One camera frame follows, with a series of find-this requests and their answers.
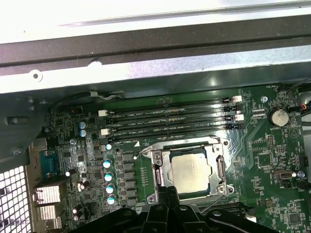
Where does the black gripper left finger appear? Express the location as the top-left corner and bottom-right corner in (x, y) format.
(69, 185), (172, 233)

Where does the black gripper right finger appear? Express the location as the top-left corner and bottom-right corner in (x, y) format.
(170, 185), (276, 233)

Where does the silver CPU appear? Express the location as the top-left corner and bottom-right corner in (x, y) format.
(170, 152), (212, 195)

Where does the metal socket cover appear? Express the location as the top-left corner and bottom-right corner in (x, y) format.
(151, 142), (232, 198)

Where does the CPU socket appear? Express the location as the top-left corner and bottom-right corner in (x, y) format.
(145, 134), (236, 207)

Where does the black RAM slot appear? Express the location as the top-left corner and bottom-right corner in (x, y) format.
(106, 123), (243, 144)
(100, 114), (244, 136)
(198, 203), (246, 212)
(106, 105), (243, 126)
(98, 95), (243, 117)

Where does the green motherboard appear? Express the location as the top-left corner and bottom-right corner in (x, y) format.
(29, 84), (311, 233)

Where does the silver internal USB port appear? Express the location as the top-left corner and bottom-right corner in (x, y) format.
(272, 169), (297, 183)

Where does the silver rear port housing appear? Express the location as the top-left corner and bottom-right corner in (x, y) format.
(38, 205), (63, 231)
(34, 184), (61, 205)

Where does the blue rear port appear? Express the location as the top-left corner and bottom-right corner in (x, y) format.
(40, 149), (61, 182)

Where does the silver coin battery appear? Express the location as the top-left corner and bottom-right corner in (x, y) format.
(268, 108), (290, 127)

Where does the black PC case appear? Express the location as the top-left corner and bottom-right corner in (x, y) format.
(0, 0), (311, 233)

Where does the thin white wire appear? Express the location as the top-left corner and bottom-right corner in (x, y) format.
(88, 91), (124, 100)

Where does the black wire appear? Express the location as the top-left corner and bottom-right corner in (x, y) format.
(289, 82), (311, 115)

